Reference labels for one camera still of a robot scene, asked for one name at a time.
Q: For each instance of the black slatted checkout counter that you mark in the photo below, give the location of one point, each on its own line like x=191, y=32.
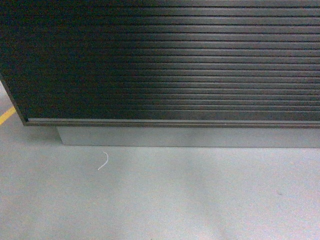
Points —
x=165, y=73

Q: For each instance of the white string scrap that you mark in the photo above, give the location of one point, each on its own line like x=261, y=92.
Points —
x=106, y=161

